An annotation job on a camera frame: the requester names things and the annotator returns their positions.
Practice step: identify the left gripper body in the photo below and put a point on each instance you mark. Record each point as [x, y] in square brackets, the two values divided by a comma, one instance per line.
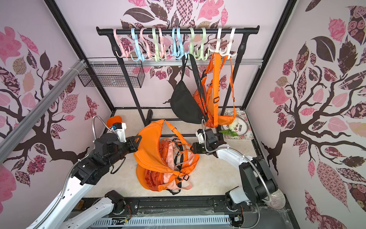
[127, 147]

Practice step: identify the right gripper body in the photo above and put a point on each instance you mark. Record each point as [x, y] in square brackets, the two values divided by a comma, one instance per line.
[197, 147]

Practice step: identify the black sling bag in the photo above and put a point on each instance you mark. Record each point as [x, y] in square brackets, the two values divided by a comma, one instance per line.
[182, 102]

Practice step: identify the dark orange bag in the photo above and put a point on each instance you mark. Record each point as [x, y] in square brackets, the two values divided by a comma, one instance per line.
[210, 94]

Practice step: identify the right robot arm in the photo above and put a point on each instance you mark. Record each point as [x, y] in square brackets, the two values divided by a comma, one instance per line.
[257, 181]

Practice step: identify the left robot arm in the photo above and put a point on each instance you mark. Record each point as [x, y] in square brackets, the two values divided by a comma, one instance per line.
[108, 149]

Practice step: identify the green hook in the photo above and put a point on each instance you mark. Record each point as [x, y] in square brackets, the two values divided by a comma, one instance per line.
[156, 44]
[201, 55]
[191, 44]

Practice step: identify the blue hook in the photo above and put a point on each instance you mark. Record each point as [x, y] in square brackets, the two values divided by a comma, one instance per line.
[173, 50]
[137, 50]
[181, 52]

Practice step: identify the pink hook far left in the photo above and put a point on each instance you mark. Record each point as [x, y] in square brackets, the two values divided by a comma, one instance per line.
[117, 43]

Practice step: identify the pink hook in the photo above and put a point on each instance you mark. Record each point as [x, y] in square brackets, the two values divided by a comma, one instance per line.
[162, 46]
[117, 43]
[148, 52]

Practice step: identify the white hook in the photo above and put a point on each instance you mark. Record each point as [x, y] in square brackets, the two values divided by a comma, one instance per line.
[227, 52]
[218, 44]

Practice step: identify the white hook far right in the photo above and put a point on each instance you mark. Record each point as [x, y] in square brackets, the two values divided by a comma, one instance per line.
[227, 52]

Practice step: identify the orange plastic cup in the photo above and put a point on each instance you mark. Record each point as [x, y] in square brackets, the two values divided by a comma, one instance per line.
[112, 120]

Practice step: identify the floral tray with flower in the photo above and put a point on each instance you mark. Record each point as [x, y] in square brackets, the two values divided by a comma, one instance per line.
[240, 129]

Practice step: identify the pile of orange bags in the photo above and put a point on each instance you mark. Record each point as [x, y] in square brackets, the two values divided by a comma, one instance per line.
[172, 170]

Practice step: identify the brown jar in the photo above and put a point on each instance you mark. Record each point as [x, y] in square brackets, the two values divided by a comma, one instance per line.
[79, 205]

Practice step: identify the clear glass dish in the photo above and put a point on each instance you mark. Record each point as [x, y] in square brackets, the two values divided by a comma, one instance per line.
[276, 201]

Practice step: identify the black clothes rack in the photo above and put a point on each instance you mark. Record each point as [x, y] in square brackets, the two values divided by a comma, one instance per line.
[149, 31]

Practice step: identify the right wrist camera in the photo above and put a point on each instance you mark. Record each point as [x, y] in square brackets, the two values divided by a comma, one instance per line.
[206, 136]

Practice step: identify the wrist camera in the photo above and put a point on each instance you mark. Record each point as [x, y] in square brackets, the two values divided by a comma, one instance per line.
[206, 136]
[119, 129]

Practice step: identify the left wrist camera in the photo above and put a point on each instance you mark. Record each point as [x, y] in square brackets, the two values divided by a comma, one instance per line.
[119, 129]

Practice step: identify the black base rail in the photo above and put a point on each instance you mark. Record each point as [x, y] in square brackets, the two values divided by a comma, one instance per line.
[217, 203]

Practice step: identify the white slotted cable duct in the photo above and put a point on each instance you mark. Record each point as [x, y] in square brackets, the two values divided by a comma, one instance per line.
[114, 223]

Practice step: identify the black wire basket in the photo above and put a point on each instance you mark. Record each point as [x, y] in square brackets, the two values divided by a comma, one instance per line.
[111, 75]

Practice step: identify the aluminium rail back wall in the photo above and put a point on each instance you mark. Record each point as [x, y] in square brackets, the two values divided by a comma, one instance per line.
[113, 61]

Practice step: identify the aluminium rail wall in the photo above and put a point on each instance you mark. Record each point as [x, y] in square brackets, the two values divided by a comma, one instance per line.
[14, 138]
[113, 61]

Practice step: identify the aluminium rail left wall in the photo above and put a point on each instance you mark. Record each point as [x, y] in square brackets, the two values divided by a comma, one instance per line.
[14, 138]

